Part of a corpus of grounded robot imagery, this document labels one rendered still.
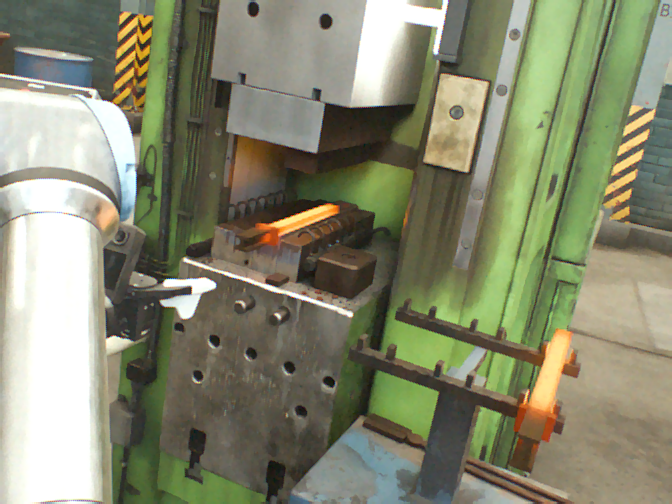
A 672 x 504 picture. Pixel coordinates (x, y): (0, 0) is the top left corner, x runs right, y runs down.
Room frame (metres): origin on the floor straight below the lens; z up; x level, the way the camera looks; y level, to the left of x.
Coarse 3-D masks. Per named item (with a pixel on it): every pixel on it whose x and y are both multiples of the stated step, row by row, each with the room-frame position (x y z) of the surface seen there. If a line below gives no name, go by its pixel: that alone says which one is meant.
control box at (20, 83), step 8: (0, 80) 1.46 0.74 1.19; (8, 80) 1.46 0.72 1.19; (16, 80) 1.46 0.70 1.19; (24, 80) 1.47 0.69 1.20; (32, 80) 1.47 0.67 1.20; (8, 88) 1.45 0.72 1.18; (16, 88) 1.45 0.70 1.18; (24, 88) 1.45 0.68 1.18; (32, 88) 1.46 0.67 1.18; (40, 88) 1.46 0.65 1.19; (48, 88) 1.47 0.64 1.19; (56, 88) 1.47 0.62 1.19; (64, 88) 1.47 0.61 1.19; (72, 88) 1.47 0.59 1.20; (80, 88) 1.48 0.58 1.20; (88, 96) 1.47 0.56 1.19; (96, 96) 1.48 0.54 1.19
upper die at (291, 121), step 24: (240, 96) 1.39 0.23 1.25; (264, 96) 1.37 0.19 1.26; (288, 96) 1.36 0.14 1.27; (240, 120) 1.39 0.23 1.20; (264, 120) 1.37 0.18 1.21; (288, 120) 1.35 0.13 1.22; (312, 120) 1.34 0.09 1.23; (336, 120) 1.39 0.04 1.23; (360, 120) 1.51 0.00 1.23; (384, 120) 1.66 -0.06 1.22; (288, 144) 1.35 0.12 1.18; (312, 144) 1.33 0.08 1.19; (336, 144) 1.41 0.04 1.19; (360, 144) 1.54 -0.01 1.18
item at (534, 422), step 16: (560, 336) 1.12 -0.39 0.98; (560, 352) 1.05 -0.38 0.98; (544, 368) 0.97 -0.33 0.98; (560, 368) 0.98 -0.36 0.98; (544, 384) 0.92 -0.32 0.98; (544, 400) 0.87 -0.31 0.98; (528, 416) 0.79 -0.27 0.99; (544, 416) 0.80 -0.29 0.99; (528, 432) 0.75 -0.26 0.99; (544, 432) 0.81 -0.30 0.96; (528, 448) 0.74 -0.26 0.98; (512, 464) 0.74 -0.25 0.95; (528, 464) 0.74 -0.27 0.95
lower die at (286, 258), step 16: (272, 208) 1.63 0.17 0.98; (288, 208) 1.66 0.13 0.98; (304, 208) 1.64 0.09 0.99; (352, 208) 1.70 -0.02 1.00; (224, 224) 1.42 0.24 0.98; (240, 224) 1.45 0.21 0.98; (304, 224) 1.46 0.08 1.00; (336, 224) 1.54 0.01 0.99; (352, 224) 1.58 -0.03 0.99; (368, 224) 1.69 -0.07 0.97; (224, 240) 1.39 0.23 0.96; (288, 240) 1.35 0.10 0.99; (304, 240) 1.37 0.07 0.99; (320, 240) 1.41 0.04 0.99; (224, 256) 1.39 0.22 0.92; (240, 256) 1.37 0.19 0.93; (256, 256) 1.36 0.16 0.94; (272, 256) 1.35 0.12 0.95; (288, 256) 1.34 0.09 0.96; (304, 256) 1.35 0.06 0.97; (272, 272) 1.35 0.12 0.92; (288, 272) 1.34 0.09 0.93; (304, 272) 1.36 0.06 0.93
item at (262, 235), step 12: (300, 216) 1.49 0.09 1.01; (312, 216) 1.51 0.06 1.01; (252, 228) 1.32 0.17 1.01; (264, 228) 1.33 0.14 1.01; (276, 228) 1.34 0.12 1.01; (288, 228) 1.41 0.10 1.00; (240, 240) 1.26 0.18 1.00; (252, 240) 1.29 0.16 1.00; (264, 240) 1.33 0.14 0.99; (276, 240) 1.34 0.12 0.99
